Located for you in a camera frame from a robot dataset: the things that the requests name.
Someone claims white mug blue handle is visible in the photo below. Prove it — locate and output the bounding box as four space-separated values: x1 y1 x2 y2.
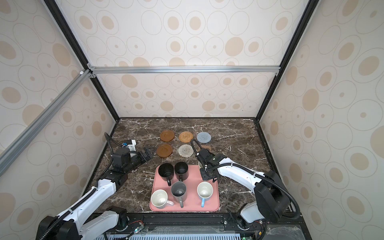
197 182 214 208

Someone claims multicolour woven coaster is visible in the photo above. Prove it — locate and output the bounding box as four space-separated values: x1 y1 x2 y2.
178 145 194 158

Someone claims blue woven coaster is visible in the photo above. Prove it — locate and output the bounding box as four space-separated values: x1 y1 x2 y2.
197 132 212 144

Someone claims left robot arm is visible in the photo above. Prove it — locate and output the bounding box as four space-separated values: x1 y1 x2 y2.
36 140 154 240

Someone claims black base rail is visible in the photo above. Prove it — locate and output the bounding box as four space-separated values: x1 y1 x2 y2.
74 211 313 240

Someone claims cork paw coaster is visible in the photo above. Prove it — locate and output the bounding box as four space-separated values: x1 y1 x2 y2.
202 145 212 152

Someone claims left aluminium frame bar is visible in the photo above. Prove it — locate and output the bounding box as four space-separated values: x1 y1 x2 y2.
1 69 91 175

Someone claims brown wooden coaster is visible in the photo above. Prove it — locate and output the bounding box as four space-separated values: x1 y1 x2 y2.
160 130 175 143
156 144 173 158

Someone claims black mug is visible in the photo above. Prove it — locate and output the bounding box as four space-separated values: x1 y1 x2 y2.
158 163 175 187
175 162 189 182

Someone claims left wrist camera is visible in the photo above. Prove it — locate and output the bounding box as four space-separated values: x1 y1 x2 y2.
122 140 136 151

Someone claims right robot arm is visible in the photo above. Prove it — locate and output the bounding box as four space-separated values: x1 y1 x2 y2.
190 139 301 230

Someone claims woven rattan coaster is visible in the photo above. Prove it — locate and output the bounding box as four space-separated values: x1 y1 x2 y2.
179 131 194 143

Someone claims grey mug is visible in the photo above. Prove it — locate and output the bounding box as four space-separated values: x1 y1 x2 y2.
171 181 187 208

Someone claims pink plastic tray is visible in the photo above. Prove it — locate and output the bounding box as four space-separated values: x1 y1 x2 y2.
149 164 221 213

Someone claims horizontal aluminium frame bar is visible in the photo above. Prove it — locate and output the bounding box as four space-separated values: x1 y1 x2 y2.
90 66 280 74

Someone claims white mug pink handle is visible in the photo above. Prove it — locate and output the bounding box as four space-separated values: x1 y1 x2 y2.
151 190 174 209

